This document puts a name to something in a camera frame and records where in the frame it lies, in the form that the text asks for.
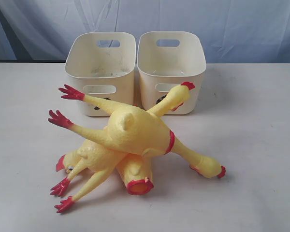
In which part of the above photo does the whole yellow rubber chicken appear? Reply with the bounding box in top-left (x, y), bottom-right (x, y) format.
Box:
top-left (48, 81), bottom-right (226, 178)
top-left (50, 81), bottom-right (195, 214)

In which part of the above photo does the detached yellow rubber chicken head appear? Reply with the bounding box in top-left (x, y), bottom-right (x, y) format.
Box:
top-left (56, 152), bottom-right (77, 174)

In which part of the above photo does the headless yellow rubber chicken body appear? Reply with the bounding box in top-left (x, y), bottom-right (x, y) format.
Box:
top-left (116, 154), bottom-right (154, 195)

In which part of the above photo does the blue-white backdrop curtain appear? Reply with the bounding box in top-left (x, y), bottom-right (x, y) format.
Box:
top-left (0, 0), bottom-right (290, 63)

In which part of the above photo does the cream bin with O mark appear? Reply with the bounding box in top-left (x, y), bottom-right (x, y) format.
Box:
top-left (137, 31), bottom-right (206, 115)

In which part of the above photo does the cream bin with X mark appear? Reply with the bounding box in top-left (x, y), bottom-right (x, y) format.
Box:
top-left (65, 32), bottom-right (136, 105)

